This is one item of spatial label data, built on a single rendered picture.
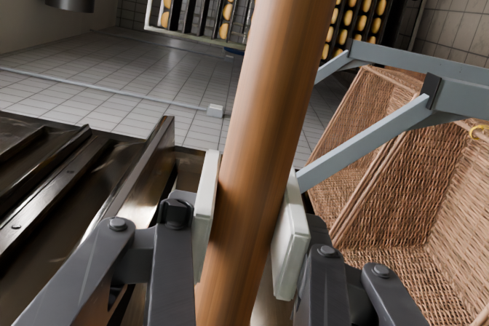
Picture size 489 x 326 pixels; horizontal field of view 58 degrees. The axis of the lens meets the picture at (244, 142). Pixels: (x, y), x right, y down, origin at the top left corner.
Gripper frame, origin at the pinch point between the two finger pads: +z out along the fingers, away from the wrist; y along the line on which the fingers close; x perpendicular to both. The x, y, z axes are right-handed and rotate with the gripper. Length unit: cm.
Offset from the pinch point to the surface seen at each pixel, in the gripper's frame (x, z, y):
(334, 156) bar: -9.0, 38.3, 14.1
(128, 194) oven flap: -41, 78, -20
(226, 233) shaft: -0.5, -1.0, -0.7
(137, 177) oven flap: -41, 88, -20
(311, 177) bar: -12.8, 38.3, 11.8
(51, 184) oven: -56, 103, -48
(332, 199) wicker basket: -51, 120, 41
